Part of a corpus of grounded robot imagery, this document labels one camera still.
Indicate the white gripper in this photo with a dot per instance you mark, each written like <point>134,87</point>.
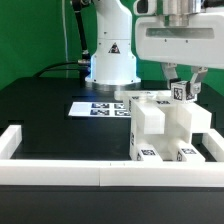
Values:
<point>201,43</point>

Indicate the white chair back part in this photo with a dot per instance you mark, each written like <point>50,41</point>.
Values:
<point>191,116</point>

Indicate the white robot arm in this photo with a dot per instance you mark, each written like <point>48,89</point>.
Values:
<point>107,33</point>

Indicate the white base tag sheet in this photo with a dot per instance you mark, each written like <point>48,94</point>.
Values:
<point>98,109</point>

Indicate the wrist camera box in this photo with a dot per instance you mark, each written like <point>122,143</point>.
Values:
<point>145,7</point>

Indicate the white obstacle fence wall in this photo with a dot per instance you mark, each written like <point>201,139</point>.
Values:
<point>100,173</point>

